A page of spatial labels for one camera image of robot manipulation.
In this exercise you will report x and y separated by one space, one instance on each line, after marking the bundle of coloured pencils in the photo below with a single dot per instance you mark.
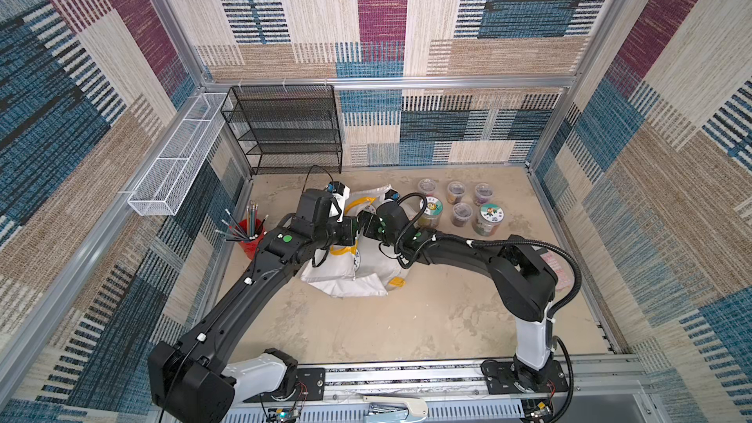
232 231

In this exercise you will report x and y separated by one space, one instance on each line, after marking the clear seed jar purple contents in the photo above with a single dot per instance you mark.
461 214

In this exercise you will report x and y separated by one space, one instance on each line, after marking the clear plastic seed jar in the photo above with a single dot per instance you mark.
427 187

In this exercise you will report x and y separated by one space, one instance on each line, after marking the clear seed jar red contents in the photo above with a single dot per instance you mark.
455 191

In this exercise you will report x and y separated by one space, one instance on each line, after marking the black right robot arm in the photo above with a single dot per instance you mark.
525 282

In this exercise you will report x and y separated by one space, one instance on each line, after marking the green label seed jar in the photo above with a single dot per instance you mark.
432 214

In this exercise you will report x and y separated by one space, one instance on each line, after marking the pink calculator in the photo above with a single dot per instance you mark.
564 275

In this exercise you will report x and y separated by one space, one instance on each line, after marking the white canvas tote bag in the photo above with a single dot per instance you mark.
365 269

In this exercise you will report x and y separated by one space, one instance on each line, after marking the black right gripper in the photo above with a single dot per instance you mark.
370 226

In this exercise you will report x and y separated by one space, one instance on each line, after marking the white handle tool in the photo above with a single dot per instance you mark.
391 409

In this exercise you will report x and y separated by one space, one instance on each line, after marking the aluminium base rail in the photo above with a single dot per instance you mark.
594 388

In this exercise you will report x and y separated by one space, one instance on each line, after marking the red metal pencil bucket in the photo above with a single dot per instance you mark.
254 241

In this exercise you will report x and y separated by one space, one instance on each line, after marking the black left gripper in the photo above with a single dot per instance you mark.
350 230

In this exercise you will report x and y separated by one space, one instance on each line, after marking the black wire mesh shelf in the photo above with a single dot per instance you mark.
286 129

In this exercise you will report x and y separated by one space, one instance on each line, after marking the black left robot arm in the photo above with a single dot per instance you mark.
187 378

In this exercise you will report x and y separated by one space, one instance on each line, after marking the white wire mesh basket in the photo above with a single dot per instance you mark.
163 189

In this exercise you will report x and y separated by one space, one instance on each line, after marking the clear seed jar dark contents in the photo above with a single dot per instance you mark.
483 194

